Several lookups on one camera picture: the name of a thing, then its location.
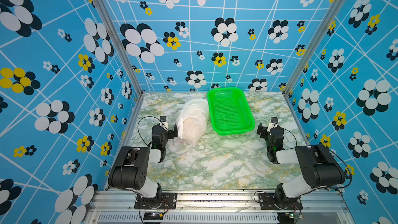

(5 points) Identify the white plastic bag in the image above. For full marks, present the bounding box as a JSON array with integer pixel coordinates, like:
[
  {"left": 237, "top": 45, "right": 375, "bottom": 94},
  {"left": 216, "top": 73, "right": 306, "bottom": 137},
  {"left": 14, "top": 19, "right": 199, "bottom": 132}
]
[{"left": 176, "top": 99, "right": 209, "bottom": 145}]

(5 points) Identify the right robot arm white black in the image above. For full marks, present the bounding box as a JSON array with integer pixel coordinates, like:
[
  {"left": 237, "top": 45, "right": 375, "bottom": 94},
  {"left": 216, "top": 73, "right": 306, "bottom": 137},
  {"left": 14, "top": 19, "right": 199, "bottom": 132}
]
[{"left": 257, "top": 123, "right": 346, "bottom": 208}]

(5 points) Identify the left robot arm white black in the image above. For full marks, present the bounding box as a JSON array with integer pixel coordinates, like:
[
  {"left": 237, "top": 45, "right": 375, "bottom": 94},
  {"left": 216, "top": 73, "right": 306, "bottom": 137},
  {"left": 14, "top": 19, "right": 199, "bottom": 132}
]
[{"left": 108, "top": 124, "right": 178, "bottom": 210}]

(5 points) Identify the green plastic basket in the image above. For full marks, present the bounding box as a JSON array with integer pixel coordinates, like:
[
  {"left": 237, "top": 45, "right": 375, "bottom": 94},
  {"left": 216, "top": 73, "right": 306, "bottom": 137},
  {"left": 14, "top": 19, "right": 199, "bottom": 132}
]
[{"left": 207, "top": 87, "right": 255, "bottom": 136}]

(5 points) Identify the right circuit board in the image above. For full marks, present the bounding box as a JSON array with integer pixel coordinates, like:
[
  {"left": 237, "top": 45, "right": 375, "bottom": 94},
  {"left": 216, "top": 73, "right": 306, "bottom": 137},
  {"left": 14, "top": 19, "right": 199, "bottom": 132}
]
[{"left": 278, "top": 213, "right": 303, "bottom": 224}]

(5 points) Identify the circuit board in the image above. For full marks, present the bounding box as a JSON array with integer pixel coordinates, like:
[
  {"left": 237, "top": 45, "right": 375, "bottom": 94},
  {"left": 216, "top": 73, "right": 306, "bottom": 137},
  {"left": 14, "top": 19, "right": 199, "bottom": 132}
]
[
  {"left": 278, "top": 213, "right": 303, "bottom": 224},
  {"left": 143, "top": 212, "right": 164, "bottom": 221}
]

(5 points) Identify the left circuit board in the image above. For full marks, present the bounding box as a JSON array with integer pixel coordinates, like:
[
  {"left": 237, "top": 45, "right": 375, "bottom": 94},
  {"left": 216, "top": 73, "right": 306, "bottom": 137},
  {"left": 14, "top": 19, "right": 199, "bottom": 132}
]
[{"left": 143, "top": 212, "right": 164, "bottom": 221}]

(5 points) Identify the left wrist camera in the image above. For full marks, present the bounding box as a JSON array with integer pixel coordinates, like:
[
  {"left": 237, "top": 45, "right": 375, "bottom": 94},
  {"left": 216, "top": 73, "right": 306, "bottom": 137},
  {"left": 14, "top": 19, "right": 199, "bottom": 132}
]
[{"left": 159, "top": 116, "right": 169, "bottom": 132}]

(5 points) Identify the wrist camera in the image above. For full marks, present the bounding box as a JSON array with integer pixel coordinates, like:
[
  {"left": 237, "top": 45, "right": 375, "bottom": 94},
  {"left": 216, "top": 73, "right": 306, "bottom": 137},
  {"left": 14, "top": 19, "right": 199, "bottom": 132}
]
[
  {"left": 159, "top": 116, "right": 169, "bottom": 132},
  {"left": 268, "top": 117, "right": 279, "bottom": 129}
]

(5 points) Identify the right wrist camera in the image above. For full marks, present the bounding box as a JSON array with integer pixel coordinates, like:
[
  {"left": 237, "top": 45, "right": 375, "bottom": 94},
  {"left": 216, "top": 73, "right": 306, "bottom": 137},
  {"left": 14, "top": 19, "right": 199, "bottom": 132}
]
[{"left": 268, "top": 117, "right": 279, "bottom": 129}]

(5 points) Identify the right aluminium corner post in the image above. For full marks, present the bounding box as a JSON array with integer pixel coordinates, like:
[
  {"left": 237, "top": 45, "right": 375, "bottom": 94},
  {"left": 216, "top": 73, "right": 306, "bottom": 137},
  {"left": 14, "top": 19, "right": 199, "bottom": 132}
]
[{"left": 283, "top": 0, "right": 346, "bottom": 99}]

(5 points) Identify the aluminium corner post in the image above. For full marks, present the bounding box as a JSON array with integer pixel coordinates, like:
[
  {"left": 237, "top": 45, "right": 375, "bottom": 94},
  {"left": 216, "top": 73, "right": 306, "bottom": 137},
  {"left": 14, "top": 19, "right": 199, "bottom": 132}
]
[
  {"left": 283, "top": 0, "right": 346, "bottom": 99},
  {"left": 94, "top": 0, "right": 143, "bottom": 99}
]

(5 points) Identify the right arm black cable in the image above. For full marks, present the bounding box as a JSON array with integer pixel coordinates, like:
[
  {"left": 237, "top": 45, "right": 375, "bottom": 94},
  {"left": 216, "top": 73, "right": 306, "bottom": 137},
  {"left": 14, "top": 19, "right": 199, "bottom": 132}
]
[{"left": 279, "top": 127, "right": 353, "bottom": 192}]

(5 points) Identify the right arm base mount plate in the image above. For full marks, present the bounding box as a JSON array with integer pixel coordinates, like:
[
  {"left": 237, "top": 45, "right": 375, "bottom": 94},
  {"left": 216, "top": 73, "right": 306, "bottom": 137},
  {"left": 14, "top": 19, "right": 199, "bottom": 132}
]
[{"left": 257, "top": 193, "right": 303, "bottom": 211}]

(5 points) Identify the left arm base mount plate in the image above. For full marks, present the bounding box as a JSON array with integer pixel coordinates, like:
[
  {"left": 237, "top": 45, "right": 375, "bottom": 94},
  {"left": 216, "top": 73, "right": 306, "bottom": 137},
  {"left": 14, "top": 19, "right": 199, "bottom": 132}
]
[{"left": 134, "top": 192, "right": 177, "bottom": 210}]

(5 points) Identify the aluminium front rail frame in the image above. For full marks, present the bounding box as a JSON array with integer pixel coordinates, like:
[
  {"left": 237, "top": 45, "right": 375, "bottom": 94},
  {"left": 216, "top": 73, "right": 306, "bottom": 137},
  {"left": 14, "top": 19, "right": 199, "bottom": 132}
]
[{"left": 84, "top": 189, "right": 354, "bottom": 224}]

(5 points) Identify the left aluminium corner post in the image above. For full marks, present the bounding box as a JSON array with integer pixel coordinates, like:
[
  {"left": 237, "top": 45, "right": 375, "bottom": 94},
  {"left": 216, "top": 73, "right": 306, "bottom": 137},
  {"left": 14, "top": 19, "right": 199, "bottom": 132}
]
[{"left": 94, "top": 0, "right": 143, "bottom": 99}]

